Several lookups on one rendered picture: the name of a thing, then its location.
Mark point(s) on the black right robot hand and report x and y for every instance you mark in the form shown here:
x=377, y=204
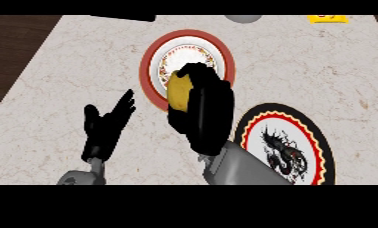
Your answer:
x=209, y=115

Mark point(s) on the yellow box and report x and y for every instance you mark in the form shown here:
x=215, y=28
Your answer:
x=329, y=18

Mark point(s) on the grey round object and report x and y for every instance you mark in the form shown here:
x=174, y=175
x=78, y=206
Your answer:
x=243, y=18

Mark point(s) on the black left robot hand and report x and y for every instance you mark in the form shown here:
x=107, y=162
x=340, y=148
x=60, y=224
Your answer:
x=103, y=131

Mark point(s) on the red rimmed white plate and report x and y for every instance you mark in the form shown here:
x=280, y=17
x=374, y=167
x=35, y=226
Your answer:
x=172, y=55

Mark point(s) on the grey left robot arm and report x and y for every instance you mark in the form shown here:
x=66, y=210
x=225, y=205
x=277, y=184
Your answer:
x=87, y=174

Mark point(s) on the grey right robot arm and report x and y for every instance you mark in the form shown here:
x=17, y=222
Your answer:
x=246, y=167

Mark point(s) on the black rimmed dragon plate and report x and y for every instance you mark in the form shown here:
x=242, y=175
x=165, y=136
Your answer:
x=290, y=145

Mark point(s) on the yellow lemon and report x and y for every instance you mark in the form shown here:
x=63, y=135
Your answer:
x=180, y=92

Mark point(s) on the flat black object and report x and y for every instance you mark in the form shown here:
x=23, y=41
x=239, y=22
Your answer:
x=125, y=17

